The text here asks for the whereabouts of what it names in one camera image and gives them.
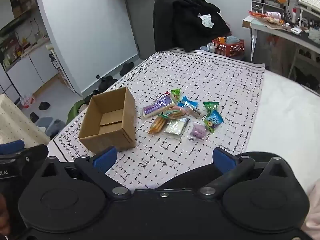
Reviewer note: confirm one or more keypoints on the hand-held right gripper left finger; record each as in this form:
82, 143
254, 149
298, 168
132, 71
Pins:
105, 157

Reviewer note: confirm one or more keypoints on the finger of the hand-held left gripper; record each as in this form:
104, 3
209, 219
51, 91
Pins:
11, 147

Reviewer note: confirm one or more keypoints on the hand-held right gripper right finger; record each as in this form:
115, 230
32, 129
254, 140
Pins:
223, 158

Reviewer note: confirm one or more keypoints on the brown cardboard box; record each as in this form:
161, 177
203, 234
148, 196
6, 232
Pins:
112, 122

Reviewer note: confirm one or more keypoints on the pink snack packet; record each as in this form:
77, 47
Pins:
178, 110

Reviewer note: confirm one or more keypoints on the person's left hand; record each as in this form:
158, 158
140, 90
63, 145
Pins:
3, 212

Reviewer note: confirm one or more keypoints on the cream dotted cloth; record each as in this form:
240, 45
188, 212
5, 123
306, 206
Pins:
17, 122

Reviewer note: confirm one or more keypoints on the small purple snack packet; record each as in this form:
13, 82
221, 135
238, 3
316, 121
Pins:
198, 132

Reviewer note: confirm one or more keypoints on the black slipper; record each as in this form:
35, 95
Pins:
44, 105
107, 80
127, 67
34, 116

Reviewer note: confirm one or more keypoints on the blue and green snack packet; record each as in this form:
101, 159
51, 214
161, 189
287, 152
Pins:
213, 121

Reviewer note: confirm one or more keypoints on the grey slipper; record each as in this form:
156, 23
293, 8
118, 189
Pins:
43, 122
56, 127

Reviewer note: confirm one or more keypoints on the pink plastic bag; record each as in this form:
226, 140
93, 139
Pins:
26, 100

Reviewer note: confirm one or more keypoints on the green plastic basin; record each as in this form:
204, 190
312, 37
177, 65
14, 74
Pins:
74, 109

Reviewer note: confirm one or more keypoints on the clear white snack packet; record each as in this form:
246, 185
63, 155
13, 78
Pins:
176, 128

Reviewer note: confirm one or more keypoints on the orange snack packet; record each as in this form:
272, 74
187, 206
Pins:
158, 124

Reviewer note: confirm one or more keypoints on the purple and white snack packet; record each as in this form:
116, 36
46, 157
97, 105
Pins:
157, 106

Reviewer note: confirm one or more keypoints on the white bed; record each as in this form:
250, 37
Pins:
287, 112

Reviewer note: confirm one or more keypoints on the black and white printed blanket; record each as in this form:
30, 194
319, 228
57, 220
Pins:
200, 80

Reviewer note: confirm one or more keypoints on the pink cloth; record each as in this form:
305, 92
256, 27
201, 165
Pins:
312, 217

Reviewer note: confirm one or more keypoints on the red plastic basket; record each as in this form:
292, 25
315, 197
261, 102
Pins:
228, 48

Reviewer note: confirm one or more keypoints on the light blue cloth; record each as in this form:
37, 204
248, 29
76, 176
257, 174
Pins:
208, 48

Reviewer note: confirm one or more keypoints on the white desk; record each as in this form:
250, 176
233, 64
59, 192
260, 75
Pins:
275, 31

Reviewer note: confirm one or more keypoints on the crumpled white cloth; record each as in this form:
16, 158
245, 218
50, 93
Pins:
207, 20

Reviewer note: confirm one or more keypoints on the black jacket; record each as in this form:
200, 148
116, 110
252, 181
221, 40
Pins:
185, 17

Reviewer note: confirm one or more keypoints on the red snack bag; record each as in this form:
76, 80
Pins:
260, 16

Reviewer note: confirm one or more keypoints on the small white box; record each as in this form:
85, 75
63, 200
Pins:
296, 30

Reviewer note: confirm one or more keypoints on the white bottle with red cap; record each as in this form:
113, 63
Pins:
294, 15

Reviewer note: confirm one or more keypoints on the grey drawer organizer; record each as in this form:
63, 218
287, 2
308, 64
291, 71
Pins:
262, 1

